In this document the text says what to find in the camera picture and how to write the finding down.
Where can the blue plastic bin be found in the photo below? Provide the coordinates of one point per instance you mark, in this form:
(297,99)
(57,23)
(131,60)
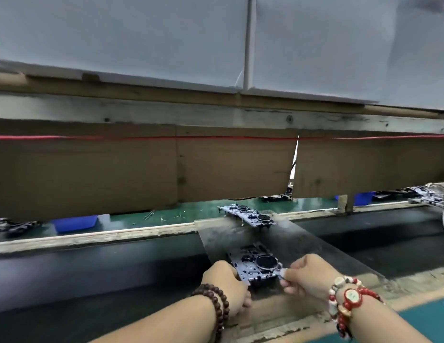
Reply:
(75,224)
(363,199)

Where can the person's left forearm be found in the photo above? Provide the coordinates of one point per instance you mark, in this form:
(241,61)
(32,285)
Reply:
(165,325)

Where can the brown cardboard panel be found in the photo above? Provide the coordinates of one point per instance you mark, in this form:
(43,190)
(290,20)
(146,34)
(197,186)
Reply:
(100,175)

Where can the black conveyor belt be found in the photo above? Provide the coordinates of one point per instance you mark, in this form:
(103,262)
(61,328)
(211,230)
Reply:
(79,275)

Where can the finished mechanisms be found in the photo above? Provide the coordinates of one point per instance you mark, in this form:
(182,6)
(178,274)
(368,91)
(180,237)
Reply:
(276,198)

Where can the person's right forearm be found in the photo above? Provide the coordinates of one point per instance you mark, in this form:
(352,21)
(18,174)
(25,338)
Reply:
(383,325)

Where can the clear plastic sheet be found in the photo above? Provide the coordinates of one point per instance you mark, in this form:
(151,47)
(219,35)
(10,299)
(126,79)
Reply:
(308,243)

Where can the person's left hand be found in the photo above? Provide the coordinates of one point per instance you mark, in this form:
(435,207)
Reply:
(225,285)

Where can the person's right hand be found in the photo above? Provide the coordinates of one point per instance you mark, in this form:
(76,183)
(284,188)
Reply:
(311,275)

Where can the grey metal pipe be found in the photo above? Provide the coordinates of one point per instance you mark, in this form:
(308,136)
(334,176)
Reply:
(249,43)

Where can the wooden shelf beam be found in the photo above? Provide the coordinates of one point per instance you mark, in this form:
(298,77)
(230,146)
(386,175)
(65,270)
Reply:
(136,107)

